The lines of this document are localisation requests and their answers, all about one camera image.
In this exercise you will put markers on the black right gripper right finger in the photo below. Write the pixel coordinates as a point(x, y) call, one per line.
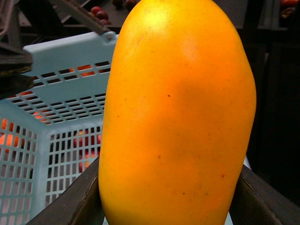
point(255, 202)

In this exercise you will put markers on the yellow mango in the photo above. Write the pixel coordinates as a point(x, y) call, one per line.
point(179, 110)

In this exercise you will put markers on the light blue plastic basket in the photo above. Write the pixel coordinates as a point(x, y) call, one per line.
point(50, 133)

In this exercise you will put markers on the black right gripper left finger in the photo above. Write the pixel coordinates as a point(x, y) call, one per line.
point(80, 204)

